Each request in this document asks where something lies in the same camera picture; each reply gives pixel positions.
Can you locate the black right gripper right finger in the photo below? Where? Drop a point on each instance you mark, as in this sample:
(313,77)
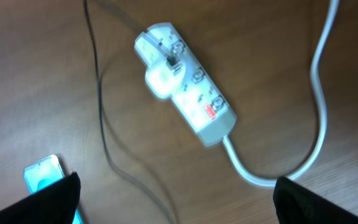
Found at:
(295,204)

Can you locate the white USB charger plug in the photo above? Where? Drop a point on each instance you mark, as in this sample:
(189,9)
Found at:
(163,79)

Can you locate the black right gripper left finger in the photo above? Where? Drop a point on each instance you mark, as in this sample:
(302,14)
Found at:
(56,203)

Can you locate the white power strip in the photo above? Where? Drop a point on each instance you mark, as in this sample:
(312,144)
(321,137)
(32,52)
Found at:
(198,99)

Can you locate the blue screen Galaxy smartphone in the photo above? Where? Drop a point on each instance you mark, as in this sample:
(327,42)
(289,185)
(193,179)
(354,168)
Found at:
(43,173)

